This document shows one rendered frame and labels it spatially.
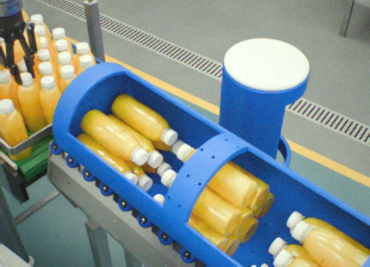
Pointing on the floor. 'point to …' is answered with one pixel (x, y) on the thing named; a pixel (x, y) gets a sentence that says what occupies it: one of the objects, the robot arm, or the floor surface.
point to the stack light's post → (93, 22)
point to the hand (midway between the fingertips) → (23, 70)
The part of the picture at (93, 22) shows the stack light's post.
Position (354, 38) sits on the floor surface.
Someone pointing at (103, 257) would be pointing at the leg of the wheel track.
